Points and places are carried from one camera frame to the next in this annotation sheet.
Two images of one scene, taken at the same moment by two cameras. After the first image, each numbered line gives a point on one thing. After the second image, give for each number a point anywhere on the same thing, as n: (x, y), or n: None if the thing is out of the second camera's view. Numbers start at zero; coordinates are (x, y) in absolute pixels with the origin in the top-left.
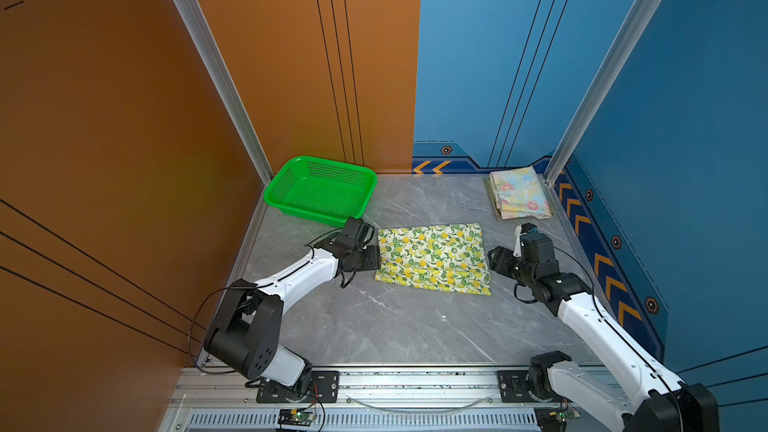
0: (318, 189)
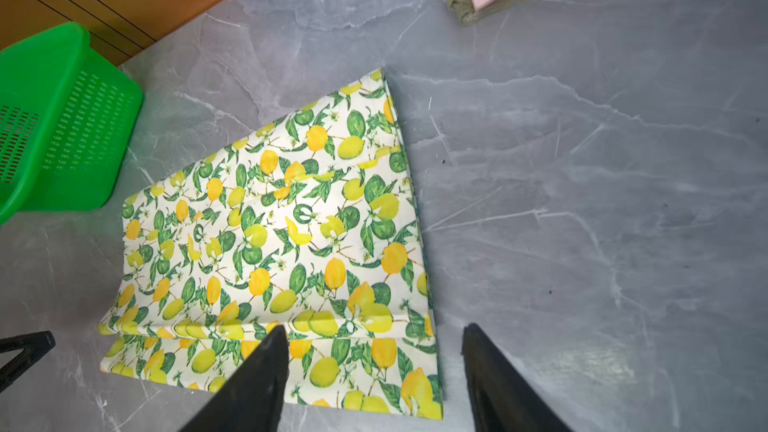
0: (68, 120)
